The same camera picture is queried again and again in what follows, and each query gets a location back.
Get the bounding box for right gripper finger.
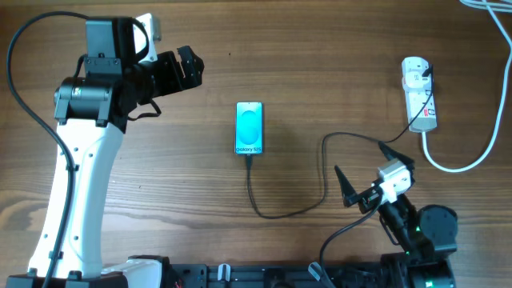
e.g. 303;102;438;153
334;166;358;207
378;142;414;171

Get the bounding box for black mounting rail base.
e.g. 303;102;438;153
127;255;455;288

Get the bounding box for white wall cable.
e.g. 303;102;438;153
458;0;512;14

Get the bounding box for white power strip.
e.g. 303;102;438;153
402;56;437;133

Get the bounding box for black charger cable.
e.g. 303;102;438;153
245;63;440;220

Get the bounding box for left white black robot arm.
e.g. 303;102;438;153
6;14;204;287

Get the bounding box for white power strip cord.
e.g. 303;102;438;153
421;0;512;174

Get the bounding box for blue screen smartphone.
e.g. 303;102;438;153
234;102;263;154

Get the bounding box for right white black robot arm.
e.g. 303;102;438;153
330;142;458;287

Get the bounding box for white usb charger adapter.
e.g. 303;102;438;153
402;70;432;92

